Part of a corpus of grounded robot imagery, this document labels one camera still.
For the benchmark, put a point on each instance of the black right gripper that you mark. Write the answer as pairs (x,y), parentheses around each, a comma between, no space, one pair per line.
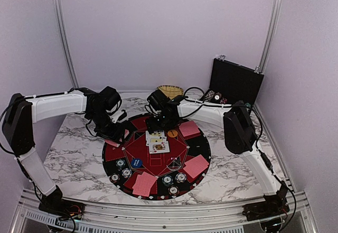
(152,127)

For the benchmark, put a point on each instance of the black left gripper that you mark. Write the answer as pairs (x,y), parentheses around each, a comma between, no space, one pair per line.
(114,134)

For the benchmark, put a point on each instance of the orange big blind button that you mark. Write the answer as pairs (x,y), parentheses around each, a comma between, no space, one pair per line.
(172,133)

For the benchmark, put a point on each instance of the ace of clubs card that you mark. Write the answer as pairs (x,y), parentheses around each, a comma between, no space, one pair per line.
(155,139)

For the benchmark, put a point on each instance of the jack of hearts card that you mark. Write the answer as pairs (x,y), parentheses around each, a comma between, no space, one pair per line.
(159,147)

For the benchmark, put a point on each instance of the green blue chip stack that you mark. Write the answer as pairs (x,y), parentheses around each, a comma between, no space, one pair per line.
(167,180)
(120,164)

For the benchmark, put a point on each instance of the clear round dealer button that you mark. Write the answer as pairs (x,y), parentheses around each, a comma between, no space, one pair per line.
(174,163)

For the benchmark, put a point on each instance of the blue small blind button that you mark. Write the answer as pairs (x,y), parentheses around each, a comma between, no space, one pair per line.
(136,163)

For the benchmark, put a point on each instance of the red black chip stack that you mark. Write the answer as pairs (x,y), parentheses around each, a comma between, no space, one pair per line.
(114,178)
(173,190)

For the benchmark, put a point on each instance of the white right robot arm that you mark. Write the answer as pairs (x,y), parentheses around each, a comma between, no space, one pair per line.
(239,134)

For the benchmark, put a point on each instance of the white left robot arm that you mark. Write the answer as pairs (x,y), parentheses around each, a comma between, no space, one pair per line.
(100,108)

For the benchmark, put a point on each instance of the woven bamboo tray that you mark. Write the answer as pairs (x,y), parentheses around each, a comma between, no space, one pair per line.
(171,91)

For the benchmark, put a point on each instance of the round red black poker mat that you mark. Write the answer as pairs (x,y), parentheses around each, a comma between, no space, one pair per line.
(155,164)

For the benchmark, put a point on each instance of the blue white chips in case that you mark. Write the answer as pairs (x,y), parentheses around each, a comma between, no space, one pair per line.
(209,96)

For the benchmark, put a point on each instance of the red dice in case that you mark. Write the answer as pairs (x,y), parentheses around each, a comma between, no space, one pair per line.
(223,101)

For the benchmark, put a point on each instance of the black poker chip case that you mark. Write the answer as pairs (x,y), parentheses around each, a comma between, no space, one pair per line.
(235,82)

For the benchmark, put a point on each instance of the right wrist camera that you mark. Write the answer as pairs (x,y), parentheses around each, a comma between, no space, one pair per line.
(153,103)

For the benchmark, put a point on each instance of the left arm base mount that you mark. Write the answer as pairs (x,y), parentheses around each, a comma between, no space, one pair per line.
(68,213)

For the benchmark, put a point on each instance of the aluminium front rail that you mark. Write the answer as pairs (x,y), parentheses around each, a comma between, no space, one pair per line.
(110,217)

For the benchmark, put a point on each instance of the left aluminium frame post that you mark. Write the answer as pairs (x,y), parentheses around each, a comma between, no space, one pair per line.
(64,42)

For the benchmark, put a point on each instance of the aluminium frame post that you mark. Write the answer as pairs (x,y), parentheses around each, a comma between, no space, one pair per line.
(64,42)
(273,23)

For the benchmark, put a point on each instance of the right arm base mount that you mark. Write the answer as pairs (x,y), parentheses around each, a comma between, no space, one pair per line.
(271,216)

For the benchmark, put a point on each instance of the right aluminium frame post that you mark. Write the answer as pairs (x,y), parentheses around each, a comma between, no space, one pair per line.
(273,23)

